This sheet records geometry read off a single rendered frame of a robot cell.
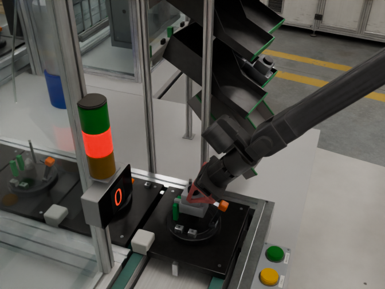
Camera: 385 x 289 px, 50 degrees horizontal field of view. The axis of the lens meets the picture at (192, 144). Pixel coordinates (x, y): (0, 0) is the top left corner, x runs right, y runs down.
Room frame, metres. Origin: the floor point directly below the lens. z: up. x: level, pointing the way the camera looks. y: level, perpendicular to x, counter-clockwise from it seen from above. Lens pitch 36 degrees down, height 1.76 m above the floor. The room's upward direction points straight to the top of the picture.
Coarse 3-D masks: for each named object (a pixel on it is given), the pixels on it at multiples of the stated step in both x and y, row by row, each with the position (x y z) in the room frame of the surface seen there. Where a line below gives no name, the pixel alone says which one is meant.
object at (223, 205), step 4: (212, 204) 0.73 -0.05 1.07; (216, 204) 0.73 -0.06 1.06; (220, 204) 0.72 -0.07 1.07; (224, 204) 0.72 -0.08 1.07; (228, 204) 0.73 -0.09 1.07; (220, 208) 0.72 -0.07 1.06; (224, 208) 0.72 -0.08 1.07; (216, 212) 0.73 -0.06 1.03; (220, 212) 0.72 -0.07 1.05; (216, 216) 0.72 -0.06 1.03; (212, 220) 0.73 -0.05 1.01; (216, 220) 0.72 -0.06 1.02
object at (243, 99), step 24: (192, 24) 1.12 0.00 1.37; (168, 48) 1.03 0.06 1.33; (192, 48) 1.13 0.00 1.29; (216, 48) 1.11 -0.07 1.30; (192, 72) 1.00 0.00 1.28; (216, 72) 1.06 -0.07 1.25; (240, 72) 1.07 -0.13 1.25; (216, 96) 0.96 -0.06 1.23; (240, 96) 1.00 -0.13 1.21; (264, 96) 1.00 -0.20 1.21
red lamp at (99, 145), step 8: (88, 136) 0.59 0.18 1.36; (96, 136) 0.59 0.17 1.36; (104, 136) 0.60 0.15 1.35; (88, 144) 0.59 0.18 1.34; (96, 144) 0.59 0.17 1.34; (104, 144) 0.59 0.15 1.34; (112, 144) 0.62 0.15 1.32; (88, 152) 0.59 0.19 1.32; (96, 152) 0.59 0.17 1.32; (104, 152) 0.59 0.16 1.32
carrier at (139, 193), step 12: (144, 180) 0.93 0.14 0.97; (132, 192) 0.87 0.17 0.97; (144, 192) 0.88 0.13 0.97; (156, 192) 0.88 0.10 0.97; (132, 204) 0.83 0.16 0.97; (144, 204) 0.83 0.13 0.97; (120, 216) 0.78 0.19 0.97; (132, 216) 0.78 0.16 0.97; (144, 216) 0.79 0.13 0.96; (120, 228) 0.74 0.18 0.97; (132, 228) 0.74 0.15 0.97; (120, 240) 0.70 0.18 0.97
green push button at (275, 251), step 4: (268, 248) 0.68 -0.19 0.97; (272, 248) 0.67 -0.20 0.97; (276, 248) 0.67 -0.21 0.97; (280, 248) 0.67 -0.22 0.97; (268, 252) 0.66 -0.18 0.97; (272, 252) 0.66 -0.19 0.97; (276, 252) 0.66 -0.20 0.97; (280, 252) 0.66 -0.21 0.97; (268, 256) 0.66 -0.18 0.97; (272, 256) 0.65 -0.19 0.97; (276, 256) 0.65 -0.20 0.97; (280, 256) 0.65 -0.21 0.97; (276, 260) 0.64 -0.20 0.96
